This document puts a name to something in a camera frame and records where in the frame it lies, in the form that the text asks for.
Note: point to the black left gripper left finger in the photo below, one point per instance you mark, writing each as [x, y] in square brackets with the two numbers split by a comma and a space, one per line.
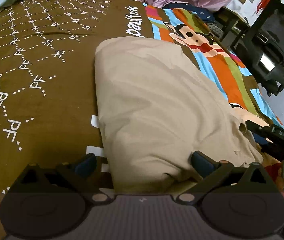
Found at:
[87, 177]

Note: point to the brown cartoon monkey bedsheet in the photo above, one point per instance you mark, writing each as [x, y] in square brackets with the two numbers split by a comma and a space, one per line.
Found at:
[47, 88]

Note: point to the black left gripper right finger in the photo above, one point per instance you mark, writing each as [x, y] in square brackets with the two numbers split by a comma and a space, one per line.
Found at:
[223, 178]

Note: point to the beige jacket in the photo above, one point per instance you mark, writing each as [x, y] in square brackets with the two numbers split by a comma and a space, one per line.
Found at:
[155, 109]

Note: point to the dark wooden side table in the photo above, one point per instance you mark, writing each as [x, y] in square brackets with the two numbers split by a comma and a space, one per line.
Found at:
[232, 22]

